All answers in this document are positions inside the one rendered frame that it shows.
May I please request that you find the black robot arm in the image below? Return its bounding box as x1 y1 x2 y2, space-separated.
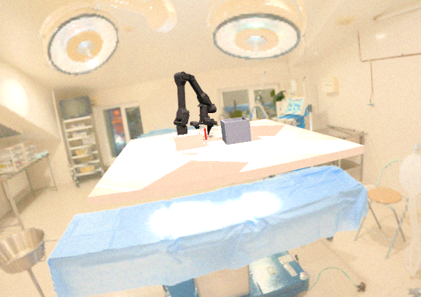
173 72 217 135

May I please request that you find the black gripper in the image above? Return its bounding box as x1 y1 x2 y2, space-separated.
190 113 217 135

